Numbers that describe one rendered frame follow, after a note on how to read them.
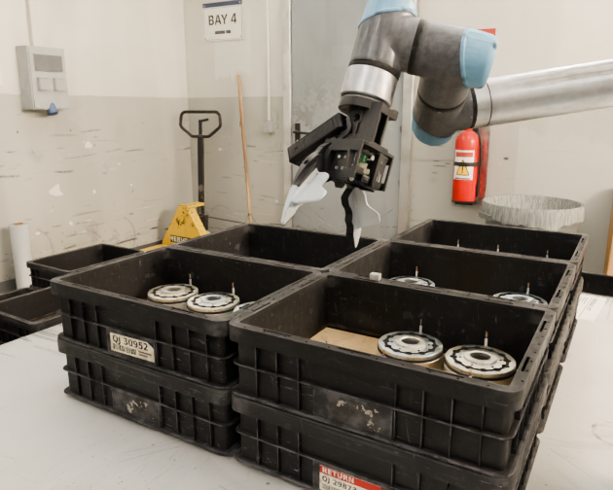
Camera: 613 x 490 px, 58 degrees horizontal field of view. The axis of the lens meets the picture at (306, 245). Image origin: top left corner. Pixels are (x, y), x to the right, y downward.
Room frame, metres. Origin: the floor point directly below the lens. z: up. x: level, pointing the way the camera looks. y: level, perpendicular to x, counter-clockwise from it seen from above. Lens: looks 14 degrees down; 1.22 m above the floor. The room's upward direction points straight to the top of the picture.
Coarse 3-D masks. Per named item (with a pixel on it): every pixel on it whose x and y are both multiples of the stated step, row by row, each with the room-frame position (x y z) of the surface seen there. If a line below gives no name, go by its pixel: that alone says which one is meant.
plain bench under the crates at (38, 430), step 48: (48, 336) 1.22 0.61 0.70; (576, 336) 1.22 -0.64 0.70; (0, 384) 0.99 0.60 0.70; (48, 384) 0.99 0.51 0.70; (576, 384) 0.99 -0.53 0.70; (0, 432) 0.82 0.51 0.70; (48, 432) 0.82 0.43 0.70; (96, 432) 0.82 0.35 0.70; (144, 432) 0.82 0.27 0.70; (576, 432) 0.82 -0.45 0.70; (0, 480) 0.70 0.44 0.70; (48, 480) 0.70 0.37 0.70; (96, 480) 0.70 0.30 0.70; (144, 480) 0.70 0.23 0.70; (192, 480) 0.70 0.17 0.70; (240, 480) 0.70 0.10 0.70; (528, 480) 0.70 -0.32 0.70; (576, 480) 0.70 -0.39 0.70
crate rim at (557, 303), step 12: (372, 252) 1.14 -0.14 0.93; (456, 252) 1.15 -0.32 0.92; (468, 252) 1.14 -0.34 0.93; (480, 252) 1.14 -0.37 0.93; (348, 264) 1.04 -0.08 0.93; (564, 264) 1.04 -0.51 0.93; (360, 276) 0.96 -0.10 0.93; (564, 276) 0.96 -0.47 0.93; (432, 288) 0.89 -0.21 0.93; (444, 288) 0.89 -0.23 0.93; (564, 288) 0.89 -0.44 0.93; (504, 300) 0.83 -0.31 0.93; (516, 300) 0.83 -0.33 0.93; (552, 300) 0.83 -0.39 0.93; (564, 300) 0.88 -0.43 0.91
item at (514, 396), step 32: (416, 288) 0.89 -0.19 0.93; (544, 320) 0.74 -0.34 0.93; (288, 352) 0.68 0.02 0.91; (320, 352) 0.65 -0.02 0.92; (352, 352) 0.64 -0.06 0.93; (544, 352) 0.69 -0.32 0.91; (416, 384) 0.59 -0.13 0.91; (448, 384) 0.57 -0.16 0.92; (480, 384) 0.55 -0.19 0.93; (512, 384) 0.55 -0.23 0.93
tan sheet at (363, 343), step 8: (328, 328) 0.96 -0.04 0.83; (312, 336) 0.92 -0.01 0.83; (320, 336) 0.92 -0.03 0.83; (328, 336) 0.92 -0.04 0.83; (336, 336) 0.92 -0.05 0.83; (344, 336) 0.92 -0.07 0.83; (352, 336) 0.92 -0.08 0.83; (360, 336) 0.92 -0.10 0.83; (368, 336) 0.92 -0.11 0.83; (336, 344) 0.89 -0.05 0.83; (344, 344) 0.89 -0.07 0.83; (352, 344) 0.89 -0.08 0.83; (360, 344) 0.89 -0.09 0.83; (368, 344) 0.89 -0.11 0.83; (376, 344) 0.89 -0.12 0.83; (368, 352) 0.85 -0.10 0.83; (376, 352) 0.85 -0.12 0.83
